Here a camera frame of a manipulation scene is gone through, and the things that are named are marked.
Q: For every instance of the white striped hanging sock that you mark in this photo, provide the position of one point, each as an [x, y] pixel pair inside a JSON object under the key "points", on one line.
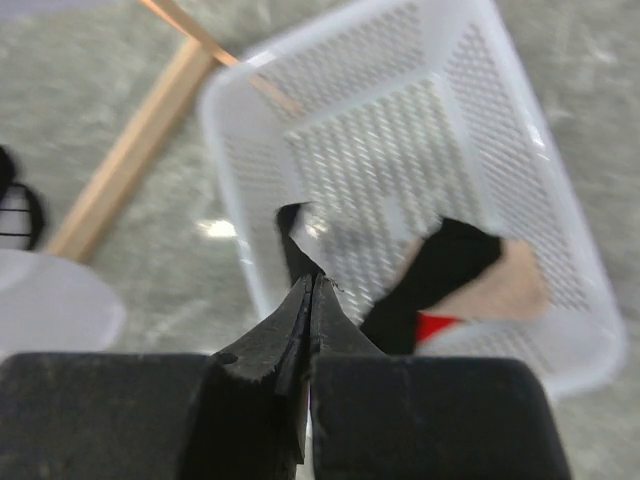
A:
{"points": [[53, 304]]}

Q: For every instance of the white plastic mesh basket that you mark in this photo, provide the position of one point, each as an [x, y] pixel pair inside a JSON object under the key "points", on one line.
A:
{"points": [[383, 117]]}

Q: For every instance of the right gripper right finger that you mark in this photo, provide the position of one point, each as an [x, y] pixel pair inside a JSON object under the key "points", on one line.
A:
{"points": [[332, 333]]}

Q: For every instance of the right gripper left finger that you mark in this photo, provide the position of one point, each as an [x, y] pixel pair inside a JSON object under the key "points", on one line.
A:
{"points": [[263, 397]]}

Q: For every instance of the black beige red sock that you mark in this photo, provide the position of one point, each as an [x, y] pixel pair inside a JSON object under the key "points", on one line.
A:
{"points": [[458, 274]]}

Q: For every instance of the wooden rack frame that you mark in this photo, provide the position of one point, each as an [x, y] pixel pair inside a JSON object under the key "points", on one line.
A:
{"points": [[146, 196]]}

